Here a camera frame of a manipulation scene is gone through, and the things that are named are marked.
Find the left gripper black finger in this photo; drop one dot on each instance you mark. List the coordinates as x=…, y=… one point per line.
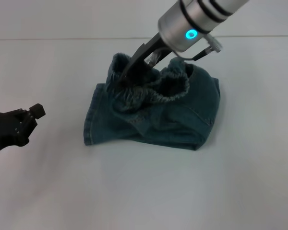
x=34, y=109
x=40, y=113

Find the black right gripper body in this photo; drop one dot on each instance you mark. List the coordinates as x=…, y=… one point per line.
x=146, y=51

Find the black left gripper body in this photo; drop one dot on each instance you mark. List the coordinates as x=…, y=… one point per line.
x=7, y=129

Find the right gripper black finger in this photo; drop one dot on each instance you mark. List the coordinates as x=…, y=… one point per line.
x=128, y=73

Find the blue denim shorts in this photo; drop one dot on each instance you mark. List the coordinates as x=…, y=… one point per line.
x=158, y=124

